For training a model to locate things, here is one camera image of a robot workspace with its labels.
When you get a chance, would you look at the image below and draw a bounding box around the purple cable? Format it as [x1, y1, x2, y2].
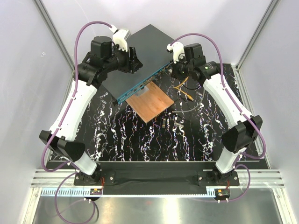
[168, 32, 267, 203]
[41, 21, 115, 222]

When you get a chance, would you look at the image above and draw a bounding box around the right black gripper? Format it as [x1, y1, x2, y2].
[169, 54, 192, 82]

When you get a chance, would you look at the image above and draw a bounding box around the small clear plug part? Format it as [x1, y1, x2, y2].
[174, 121, 184, 128]

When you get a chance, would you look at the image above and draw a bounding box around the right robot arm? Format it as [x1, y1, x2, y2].
[167, 42, 263, 185]

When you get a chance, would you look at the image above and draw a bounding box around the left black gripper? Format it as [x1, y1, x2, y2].
[104, 42, 142, 73]

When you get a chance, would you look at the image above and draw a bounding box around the small brass metal part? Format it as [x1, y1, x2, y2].
[162, 118, 166, 128]

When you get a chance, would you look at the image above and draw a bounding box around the black marble pattern mat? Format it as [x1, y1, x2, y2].
[48, 63, 263, 162]

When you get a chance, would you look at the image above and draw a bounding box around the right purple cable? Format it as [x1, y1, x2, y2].
[168, 32, 267, 203]

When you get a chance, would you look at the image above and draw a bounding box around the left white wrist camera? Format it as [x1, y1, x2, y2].
[110, 24, 131, 52]

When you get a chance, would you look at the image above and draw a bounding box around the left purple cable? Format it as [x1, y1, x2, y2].
[41, 21, 115, 222]

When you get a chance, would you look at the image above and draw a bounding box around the grey ethernet cable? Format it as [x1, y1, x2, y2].
[172, 90, 206, 114]

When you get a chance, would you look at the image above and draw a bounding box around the grey metal bracket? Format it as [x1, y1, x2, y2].
[135, 86, 149, 97]

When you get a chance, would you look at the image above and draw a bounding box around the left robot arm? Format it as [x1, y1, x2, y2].
[39, 36, 143, 185]

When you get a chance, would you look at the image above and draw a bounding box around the wooden board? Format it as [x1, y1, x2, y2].
[126, 82, 174, 123]

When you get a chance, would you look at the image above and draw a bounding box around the yellow ethernet cable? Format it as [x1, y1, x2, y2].
[173, 78, 193, 101]

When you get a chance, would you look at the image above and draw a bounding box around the teal network switch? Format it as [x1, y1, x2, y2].
[102, 24, 173, 104]

